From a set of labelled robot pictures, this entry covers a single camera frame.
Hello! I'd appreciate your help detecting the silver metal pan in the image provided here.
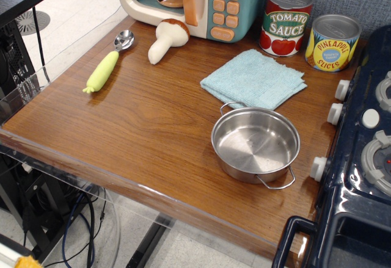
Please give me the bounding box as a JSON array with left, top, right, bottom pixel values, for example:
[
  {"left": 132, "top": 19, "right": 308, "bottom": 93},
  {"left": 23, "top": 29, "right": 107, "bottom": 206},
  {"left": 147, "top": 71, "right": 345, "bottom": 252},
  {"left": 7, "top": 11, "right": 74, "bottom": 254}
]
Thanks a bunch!
[{"left": 211, "top": 101, "right": 301, "bottom": 190}]

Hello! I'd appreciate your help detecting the teal toy microwave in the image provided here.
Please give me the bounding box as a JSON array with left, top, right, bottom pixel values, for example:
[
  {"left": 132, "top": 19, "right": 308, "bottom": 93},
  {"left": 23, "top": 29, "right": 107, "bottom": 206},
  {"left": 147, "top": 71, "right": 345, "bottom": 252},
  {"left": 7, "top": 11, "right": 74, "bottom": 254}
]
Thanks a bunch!
[{"left": 120, "top": 0, "right": 264, "bottom": 43}]

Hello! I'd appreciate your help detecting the plush mushroom toy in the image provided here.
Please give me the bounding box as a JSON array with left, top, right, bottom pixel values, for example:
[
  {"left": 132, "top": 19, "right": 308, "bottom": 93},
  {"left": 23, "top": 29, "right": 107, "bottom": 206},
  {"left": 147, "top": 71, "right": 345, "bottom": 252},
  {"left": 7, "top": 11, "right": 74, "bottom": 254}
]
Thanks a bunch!
[{"left": 148, "top": 18, "right": 190, "bottom": 65}]

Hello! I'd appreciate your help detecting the light blue folded cloth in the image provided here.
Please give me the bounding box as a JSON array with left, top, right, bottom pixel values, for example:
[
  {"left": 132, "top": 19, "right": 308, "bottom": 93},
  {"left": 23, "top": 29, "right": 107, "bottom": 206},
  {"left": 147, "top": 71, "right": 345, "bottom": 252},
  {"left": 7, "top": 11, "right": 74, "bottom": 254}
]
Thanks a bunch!
[{"left": 200, "top": 49, "right": 307, "bottom": 110}]

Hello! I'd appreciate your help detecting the tomato sauce can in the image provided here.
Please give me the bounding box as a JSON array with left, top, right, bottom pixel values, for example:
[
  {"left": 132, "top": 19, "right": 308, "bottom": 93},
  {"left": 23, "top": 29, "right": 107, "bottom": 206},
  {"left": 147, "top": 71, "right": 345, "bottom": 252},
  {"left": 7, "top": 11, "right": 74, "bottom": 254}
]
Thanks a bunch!
[{"left": 259, "top": 0, "right": 313, "bottom": 57}]

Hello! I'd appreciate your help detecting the pineapple slices can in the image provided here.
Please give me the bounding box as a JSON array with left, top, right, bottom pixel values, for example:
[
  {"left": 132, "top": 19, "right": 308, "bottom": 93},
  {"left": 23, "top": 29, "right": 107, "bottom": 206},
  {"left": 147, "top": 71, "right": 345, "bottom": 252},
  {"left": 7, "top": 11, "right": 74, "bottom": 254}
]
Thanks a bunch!
[{"left": 305, "top": 14, "right": 362, "bottom": 73}]

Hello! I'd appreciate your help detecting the white stove knob top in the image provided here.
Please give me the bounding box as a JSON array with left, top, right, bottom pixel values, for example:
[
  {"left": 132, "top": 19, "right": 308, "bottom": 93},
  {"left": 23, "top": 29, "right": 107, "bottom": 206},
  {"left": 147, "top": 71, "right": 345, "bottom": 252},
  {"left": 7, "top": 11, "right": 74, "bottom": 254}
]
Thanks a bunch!
[{"left": 335, "top": 80, "right": 350, "bottom": 101}]

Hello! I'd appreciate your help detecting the white stove knob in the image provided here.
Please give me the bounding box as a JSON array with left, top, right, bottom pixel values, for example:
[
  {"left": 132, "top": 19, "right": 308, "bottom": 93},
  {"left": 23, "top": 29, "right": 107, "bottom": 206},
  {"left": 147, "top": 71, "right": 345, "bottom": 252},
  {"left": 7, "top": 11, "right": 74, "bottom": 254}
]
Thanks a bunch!
[
  {"left": 327, "top": 103, "right": 343, "bottom": 126},
  {"left": 335, "top": 80, "right": 350, "bottom": 101},
  {"left": 310, "top": 157, "right": 327, "bottom": 182}
]

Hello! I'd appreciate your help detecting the white stove knob middle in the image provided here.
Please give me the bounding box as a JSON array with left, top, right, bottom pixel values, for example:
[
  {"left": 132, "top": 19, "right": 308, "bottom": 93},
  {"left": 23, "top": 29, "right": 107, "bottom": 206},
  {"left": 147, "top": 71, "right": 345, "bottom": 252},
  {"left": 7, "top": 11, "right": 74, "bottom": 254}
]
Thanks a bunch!
[{"left": 327, "top": 103, "right": 343, "bottom": 126}]

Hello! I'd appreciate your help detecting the white stove knob bottom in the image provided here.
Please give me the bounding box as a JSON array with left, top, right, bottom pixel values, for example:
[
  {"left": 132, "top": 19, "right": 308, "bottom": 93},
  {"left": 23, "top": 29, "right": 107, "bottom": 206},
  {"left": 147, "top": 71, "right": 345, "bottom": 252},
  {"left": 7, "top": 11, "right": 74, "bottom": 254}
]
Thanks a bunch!
[{"left": 310, "top": 157, "right": 327, "bottom": 182}]

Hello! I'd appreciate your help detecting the black table leg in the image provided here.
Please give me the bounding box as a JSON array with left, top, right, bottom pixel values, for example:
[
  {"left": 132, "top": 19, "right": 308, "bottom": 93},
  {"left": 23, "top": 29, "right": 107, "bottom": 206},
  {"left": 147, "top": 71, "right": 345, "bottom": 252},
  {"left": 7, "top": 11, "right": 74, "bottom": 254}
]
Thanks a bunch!
[{"left": 126, "top": 223, "right": 167, "bottom": 268}]

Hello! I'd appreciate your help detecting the dark blue toy stove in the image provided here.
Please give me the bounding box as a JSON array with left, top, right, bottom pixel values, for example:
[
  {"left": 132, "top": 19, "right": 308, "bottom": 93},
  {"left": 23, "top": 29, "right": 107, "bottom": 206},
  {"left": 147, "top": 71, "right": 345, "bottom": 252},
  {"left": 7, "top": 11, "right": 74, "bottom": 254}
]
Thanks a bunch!
[{"left": 272, "top": 26, "right": 390, "bottom": 267}]

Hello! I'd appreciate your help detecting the yellow handled ice cream scoop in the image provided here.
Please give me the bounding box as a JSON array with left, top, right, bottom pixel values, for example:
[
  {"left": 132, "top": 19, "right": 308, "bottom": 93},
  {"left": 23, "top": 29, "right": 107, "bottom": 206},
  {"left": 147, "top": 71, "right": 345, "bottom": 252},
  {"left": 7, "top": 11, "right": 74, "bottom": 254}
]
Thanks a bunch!
[{"left": 82, "top": 30, "right": 134, "bottom": 94}]

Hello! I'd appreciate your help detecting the blue cable under table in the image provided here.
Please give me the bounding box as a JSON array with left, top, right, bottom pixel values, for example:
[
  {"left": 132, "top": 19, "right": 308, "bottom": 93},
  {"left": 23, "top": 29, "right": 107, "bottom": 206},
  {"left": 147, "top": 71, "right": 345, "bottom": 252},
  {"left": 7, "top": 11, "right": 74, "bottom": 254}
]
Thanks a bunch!
[{"left": 62, "top": 193, "right": 96, "bottom": 268}]

